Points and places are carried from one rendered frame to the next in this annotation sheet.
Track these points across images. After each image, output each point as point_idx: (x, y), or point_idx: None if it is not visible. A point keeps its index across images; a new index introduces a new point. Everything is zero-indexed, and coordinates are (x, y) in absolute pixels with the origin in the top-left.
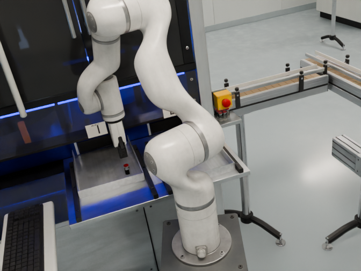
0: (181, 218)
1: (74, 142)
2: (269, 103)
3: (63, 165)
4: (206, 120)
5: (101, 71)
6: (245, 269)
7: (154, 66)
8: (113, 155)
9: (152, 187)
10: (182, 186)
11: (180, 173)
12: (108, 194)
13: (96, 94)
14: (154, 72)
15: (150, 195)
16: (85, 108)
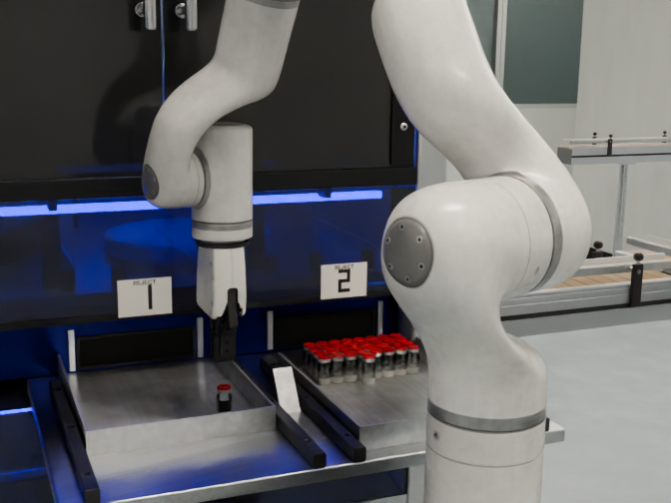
0: (449, 463)
1: (79, 321)
2: (562, 322)
3: (29, 390)
4: (555, 171)
5: (234, 85)
6: None
7: (439, 7)
8: (174, 378)
9: (305, 440)
10: (489, 331)
11: (492, 285)
12: (172, 453)
13: (197, 157)
14: (438, 22)
15: (300, 461)
16: (166, 183)
